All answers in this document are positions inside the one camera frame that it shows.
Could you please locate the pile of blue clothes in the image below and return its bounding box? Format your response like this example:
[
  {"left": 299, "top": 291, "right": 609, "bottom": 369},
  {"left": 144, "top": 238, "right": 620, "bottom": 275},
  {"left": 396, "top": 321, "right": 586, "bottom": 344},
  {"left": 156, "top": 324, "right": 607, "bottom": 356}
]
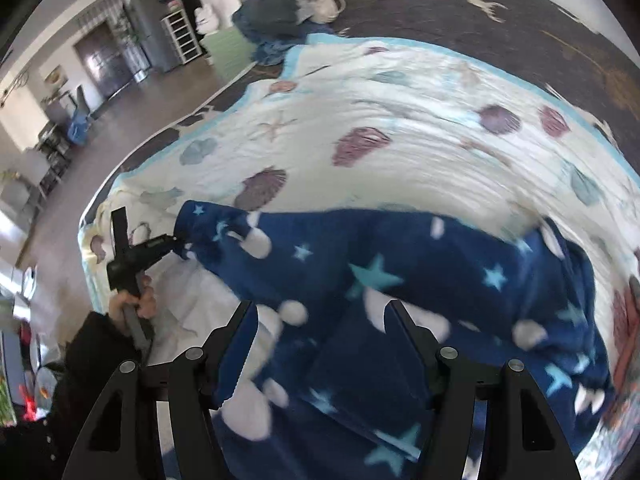
[{"left": 232, "top": 0, "right": 313, "bottom": 66}]

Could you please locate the dark door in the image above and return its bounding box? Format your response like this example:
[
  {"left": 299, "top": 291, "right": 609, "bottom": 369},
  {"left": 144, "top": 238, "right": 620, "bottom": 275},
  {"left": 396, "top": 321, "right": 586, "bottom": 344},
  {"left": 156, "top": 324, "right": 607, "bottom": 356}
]
[{"left": 74, "top": 22, "right": 138, "bottom": 101}]

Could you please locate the white cat figure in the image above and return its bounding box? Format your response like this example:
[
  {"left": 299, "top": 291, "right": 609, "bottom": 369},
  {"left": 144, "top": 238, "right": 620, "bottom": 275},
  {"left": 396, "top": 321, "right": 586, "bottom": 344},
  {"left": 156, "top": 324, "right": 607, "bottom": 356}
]
[{"left": 195, "top": 5, "right": 218, "bottom": 33}]

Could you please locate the blue star fleece garment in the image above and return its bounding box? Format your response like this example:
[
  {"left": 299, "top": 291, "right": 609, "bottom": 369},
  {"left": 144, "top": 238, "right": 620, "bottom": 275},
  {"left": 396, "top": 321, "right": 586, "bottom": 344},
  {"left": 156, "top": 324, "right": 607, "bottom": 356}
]
[{"left": 172, "top": 200, "right": 618, "bottom": 480}]

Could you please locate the green cushion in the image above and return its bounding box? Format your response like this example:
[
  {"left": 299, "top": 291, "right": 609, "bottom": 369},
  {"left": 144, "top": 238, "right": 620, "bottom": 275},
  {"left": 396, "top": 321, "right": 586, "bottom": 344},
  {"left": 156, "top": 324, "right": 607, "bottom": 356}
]
[{"left": 205, "top": 27, "right": 256, "bottom": 81}]

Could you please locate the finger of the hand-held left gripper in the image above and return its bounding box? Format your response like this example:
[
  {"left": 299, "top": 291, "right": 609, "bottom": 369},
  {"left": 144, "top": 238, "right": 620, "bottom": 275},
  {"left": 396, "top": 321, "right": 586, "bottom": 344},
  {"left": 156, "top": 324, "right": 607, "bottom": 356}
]
[{"left": 129, "top": 233, "right": 187, "bottom": 262}]

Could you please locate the white shelf rack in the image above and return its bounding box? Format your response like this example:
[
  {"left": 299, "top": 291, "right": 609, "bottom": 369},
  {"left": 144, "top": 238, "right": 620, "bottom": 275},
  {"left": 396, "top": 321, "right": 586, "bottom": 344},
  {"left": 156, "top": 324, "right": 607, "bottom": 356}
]
[{"left": 161, "top": 10, "right": 203, "bottom": 61}]

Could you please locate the person's left forearm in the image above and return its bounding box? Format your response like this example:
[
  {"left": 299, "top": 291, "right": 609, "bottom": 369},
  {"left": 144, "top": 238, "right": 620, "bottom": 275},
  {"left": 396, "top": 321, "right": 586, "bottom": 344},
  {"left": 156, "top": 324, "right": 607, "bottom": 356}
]
[{"left": 47, "top": 310, "right": 151, "bottom": 441}]

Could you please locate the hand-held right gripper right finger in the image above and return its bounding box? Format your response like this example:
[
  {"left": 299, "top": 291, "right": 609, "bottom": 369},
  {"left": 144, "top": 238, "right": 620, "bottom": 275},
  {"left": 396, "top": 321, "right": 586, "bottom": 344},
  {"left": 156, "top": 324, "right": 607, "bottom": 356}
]
[{"left": 382, "top": 299, "right": 583, "bottom": 480}]

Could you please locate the white bag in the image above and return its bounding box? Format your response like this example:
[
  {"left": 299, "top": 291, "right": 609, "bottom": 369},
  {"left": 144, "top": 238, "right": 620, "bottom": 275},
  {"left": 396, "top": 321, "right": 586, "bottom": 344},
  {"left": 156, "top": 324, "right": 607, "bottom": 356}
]
[{"left": 295, "top": 0, "right": 346, "bottom": 23}]

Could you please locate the grey refrigerator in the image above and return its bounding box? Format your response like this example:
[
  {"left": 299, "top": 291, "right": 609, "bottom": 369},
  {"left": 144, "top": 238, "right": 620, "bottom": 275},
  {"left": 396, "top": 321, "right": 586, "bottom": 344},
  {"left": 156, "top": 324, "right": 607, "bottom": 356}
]
[{"left": 129, "top": 0, "right": 183, "bottom": 73}]

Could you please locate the blue bin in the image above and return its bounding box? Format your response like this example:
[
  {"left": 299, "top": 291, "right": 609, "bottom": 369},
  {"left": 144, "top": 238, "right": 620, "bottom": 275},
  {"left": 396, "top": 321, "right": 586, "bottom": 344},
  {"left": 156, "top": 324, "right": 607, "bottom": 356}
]
[{"left": 67, "top": 110, "right": 92, "bottom": 147}]

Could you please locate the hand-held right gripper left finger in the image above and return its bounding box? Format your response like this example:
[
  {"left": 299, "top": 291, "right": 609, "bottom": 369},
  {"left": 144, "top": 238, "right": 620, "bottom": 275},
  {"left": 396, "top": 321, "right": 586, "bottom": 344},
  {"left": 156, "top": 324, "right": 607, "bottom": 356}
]
[{"left": 62, "top": 300, "right": 261, "bottom": 480}]

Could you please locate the dark deer print bedspread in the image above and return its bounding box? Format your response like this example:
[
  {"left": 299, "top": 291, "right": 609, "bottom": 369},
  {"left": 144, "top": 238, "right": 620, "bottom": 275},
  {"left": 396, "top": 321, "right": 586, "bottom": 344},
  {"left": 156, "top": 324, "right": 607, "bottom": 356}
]
[{"left": 175, "top": 0, "right": 640, "bottom": 171}]

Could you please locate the white seashell print blanket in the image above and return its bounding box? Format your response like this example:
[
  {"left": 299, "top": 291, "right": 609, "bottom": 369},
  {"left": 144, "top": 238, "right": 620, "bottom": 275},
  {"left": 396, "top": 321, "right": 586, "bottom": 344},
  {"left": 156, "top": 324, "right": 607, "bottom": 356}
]
[{"left": 77, "top": 35, "right": 640, "bottom": 461}]

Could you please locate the person's left hand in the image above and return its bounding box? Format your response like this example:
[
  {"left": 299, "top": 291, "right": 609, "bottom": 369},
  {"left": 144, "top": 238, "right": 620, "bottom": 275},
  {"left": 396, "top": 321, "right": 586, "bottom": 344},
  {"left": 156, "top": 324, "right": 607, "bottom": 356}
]
[{"left": 107, "top": 274, "right": 157, "bottom": 335}]

